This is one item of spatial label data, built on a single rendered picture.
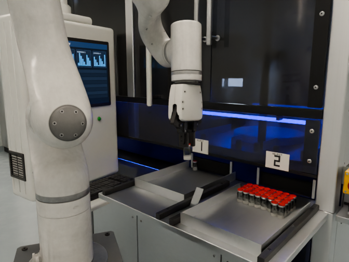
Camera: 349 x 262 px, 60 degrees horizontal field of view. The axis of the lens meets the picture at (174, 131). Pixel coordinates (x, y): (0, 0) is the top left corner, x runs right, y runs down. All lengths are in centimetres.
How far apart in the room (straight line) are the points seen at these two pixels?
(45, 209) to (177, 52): 49
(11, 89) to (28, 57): 70
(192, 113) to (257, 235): 38
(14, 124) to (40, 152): 64
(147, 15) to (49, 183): 46
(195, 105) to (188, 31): 19
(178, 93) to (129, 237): 122
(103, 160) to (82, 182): 86
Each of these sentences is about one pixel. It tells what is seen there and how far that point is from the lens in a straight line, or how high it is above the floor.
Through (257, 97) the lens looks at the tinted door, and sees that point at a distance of 114.
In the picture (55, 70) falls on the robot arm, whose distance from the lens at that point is 64.
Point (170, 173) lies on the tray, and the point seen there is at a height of 88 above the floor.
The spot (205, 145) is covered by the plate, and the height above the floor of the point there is 103.
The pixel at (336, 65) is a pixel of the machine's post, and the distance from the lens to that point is 104.
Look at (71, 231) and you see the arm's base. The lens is 74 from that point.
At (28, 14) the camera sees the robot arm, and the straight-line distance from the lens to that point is 67.
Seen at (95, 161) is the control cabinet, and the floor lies 90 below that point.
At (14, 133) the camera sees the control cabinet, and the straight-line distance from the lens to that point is 139.
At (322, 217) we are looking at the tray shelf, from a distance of 108.
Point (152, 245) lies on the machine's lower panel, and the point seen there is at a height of 43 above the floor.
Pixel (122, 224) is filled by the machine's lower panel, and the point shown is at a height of 46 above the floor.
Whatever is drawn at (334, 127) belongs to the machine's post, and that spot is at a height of 116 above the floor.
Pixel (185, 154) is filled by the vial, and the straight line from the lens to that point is 83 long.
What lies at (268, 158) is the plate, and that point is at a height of 102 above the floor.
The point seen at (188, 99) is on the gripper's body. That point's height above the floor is 125.
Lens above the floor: 131
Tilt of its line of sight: 10 degrees down
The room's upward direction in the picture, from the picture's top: straight up
